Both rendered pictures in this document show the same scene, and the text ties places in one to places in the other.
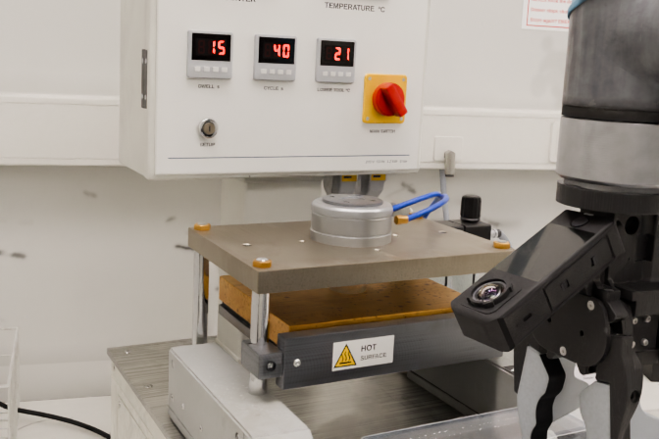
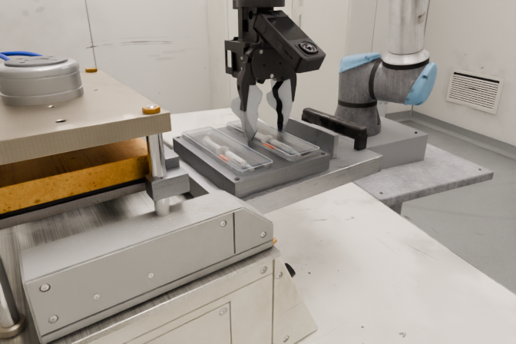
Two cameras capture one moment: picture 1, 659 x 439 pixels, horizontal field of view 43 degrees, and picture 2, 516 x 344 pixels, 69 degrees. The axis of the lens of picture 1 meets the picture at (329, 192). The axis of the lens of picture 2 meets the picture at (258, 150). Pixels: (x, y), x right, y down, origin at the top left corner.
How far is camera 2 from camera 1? 0.74 m
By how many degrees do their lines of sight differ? 92
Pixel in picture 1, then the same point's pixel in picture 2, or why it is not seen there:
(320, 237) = (59, 97)
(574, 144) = not seen: outside the picture
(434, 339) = not seen: hidden behind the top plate
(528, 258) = (289, 32)
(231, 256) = (106, 124)
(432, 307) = not seen: hidden behind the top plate
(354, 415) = (83, 228)
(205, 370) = (109, 244)
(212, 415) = (173, 246)
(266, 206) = not seen: outside the picture
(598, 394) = (286, 85)
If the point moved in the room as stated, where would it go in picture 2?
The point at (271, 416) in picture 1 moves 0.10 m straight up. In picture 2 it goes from (209, 203) to (204, 115)
